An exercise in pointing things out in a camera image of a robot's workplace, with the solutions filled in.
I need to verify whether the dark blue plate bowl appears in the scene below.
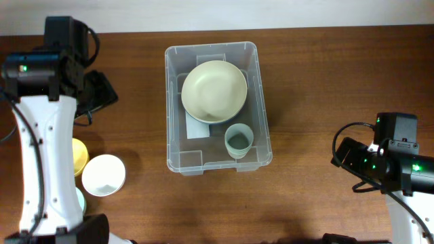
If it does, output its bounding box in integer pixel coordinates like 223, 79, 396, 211
184, 102, 245, 124

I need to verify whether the cream large bowl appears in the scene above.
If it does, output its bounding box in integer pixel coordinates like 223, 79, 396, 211
181, 60, 248, 109

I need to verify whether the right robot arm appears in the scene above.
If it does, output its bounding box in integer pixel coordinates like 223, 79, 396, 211
331, 112, 433, 243

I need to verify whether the yellow small bowl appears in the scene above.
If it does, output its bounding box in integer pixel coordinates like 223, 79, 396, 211
73, 138, 90, 177

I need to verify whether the white small bowl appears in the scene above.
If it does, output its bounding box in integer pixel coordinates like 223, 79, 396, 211
81, 155, 126, 197

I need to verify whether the grey plastic cup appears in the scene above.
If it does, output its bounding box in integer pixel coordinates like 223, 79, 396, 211
224, 123, 254, 149

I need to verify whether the mint green plastic cup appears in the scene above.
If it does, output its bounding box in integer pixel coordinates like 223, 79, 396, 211
226, 146, 251, 159

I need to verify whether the light blue small bowl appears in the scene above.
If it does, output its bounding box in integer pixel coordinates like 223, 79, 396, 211
75, 187, 87, 215

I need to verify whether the clear plastic storage bin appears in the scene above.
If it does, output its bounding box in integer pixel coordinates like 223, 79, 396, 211
165, 41, 273, 176

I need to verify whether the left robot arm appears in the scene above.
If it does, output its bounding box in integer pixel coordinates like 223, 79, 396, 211
1, 16, 122, 244

